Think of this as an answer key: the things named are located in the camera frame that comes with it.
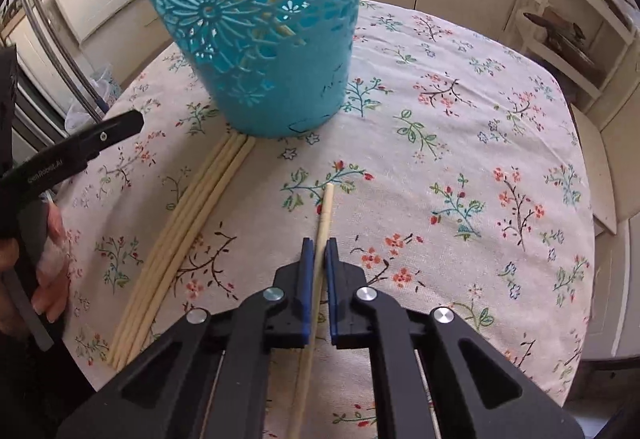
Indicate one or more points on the grey lidded pan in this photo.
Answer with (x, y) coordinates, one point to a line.
(560, 36)

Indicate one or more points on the person's left hand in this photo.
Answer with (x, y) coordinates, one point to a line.
(55, 269)

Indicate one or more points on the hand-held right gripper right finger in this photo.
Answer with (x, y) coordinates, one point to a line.
(332, 299)

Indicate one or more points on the floral tablecloth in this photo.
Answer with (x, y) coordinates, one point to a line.
(450, 169)

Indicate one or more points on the bundle of wooden chopsticks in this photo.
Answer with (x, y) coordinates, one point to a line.
(185, 239)

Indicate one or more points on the blue perforated plastic basket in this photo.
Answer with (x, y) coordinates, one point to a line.
(260, 19)

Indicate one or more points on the pale single chopstick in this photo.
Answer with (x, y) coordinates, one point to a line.
(325, 219)

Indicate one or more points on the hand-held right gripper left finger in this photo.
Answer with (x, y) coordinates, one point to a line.
(306, 289)

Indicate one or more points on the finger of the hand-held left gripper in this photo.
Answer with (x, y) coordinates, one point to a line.
(95, 136)

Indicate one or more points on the white drawer cabinet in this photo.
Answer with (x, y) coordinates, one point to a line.
(617, 294)

